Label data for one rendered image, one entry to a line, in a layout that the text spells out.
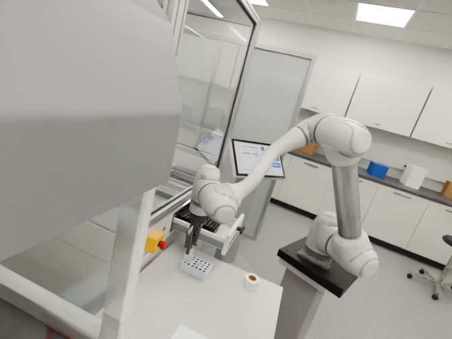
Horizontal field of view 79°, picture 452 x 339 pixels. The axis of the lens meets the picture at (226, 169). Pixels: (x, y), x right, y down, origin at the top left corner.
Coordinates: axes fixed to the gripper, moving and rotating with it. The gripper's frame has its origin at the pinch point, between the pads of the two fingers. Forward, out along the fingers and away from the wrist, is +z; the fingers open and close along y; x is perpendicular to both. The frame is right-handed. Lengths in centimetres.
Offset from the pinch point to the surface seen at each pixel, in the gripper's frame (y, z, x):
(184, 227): 11.9, -3.5, 9.5
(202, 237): 12.2, -2.2, -0.8
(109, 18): -71, -77, -8
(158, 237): -9.5, -7.4, 11.5
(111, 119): -73, -66, -12
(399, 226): 306, 45, -180
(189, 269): -3.3, 5.6, -3.2
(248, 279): 5.1, 3.8, -28.2
